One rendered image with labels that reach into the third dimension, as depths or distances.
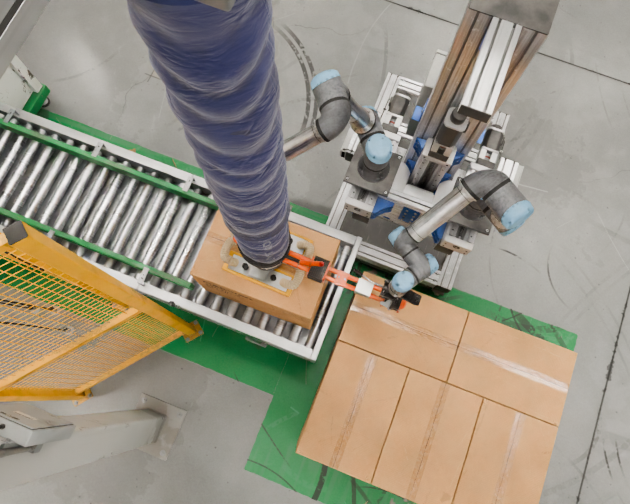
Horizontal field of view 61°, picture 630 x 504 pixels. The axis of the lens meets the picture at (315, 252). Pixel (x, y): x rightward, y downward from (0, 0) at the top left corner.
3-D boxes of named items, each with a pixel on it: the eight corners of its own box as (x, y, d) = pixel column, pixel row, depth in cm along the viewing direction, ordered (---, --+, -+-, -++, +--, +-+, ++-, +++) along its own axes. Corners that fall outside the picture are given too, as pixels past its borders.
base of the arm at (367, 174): (364, 148, 254) (366, 139, 245) (393, 159, 253) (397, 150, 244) (352, 175, 251) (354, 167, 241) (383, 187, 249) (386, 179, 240)
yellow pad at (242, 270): (221, 269, 247) (220, 267, 242) (231, 250, 250) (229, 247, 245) (289, 297, 244) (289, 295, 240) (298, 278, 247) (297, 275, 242)
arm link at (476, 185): (487, 152, 185) (381, 238, 205) (507, 177, 183) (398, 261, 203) (492, 155, 195) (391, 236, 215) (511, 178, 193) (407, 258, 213)
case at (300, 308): (204, 290, 285) (189, 273, 246) (234, 223, 295) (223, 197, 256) (310, 330, 280) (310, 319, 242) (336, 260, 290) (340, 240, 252)
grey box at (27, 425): (17, 415, 180) (-38, 419, 151) (25, 400, 181) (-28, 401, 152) (70, 438, 178) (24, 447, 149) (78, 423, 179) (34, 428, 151)
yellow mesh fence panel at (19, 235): (75, 406, 321) (-322, 427, 118) (68, 392, 323) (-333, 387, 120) (204, 333, 334) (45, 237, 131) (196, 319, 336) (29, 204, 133)
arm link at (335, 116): (364, 131, 200) (261, 186, 220) (354, 105, 202) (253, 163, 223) (351, 122, 189) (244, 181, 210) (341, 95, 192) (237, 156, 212)
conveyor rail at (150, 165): (-4, 118, 325) (-23, 101, 307) (0, 111, 326) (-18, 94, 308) (351, 253, 306) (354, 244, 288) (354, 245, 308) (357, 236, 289)
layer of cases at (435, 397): (296, 445, 304) (295, 452, 265) (357, 285, 328) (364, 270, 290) (498, 529, 294) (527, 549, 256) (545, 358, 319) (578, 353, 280)
